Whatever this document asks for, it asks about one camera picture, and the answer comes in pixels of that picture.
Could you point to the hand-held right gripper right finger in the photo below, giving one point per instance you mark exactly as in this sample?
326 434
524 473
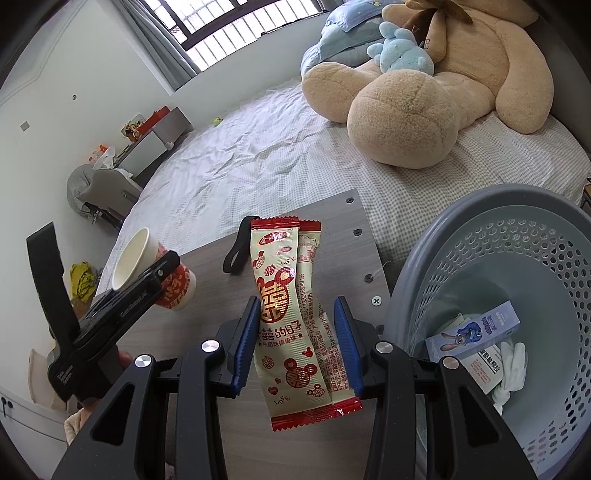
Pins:
346 341

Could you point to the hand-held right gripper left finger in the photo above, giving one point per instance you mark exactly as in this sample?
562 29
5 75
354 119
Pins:
244 341

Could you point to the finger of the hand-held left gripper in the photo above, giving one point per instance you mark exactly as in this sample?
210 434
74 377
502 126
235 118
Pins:
46 277
134 300

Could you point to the cream and red snack packet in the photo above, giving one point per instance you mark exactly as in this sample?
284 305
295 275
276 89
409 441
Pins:
277 300
318 341

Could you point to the red patterned paper cup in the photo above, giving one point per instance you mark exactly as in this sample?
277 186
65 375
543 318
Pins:
180 286

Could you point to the white slim carton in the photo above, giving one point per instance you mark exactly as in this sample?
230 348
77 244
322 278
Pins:
457 321

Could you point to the blue cardboard box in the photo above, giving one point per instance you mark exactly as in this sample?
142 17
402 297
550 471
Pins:
480 330

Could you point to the green and white medicine box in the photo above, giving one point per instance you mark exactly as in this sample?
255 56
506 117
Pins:
485 369

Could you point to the grey plastic basket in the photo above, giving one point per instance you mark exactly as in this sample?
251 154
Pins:
461 230

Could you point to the white tissue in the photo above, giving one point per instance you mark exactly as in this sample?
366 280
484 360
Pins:
512 369

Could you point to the person's left forearm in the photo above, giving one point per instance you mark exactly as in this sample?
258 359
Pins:
74 427

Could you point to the person's left hand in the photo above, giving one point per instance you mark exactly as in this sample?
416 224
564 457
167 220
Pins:
124 359

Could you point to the yellow bag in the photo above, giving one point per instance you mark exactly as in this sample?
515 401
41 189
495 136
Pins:
83 281

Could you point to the white drawer cabinet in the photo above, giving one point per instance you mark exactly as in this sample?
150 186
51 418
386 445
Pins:
27 415

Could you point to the grey garment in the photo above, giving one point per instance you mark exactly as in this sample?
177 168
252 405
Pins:
78 189

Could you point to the grey chair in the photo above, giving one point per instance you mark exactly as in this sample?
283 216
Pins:
111 189

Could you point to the white plastic bag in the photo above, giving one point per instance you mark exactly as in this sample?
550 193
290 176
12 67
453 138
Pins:
102 157

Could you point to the grey and white desk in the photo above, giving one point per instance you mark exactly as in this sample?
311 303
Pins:
152 143

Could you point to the colourful picture card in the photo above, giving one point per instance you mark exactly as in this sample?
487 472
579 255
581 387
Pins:
131 127

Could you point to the red box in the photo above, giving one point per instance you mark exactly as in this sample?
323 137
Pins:
154 119

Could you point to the bed with checked sheet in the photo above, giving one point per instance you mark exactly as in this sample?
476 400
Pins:
258 152

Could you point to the large tan teddy bear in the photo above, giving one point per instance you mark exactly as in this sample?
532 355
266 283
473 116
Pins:
406 110

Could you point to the grey curtain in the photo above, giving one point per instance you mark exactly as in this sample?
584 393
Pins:
157 41

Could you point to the barred window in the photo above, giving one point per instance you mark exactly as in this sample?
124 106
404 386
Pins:
231 32

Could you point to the blue plush toy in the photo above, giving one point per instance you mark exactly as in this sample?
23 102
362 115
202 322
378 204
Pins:
406 53

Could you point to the blue patterned pillow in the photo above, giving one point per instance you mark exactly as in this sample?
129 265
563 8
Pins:
358 14

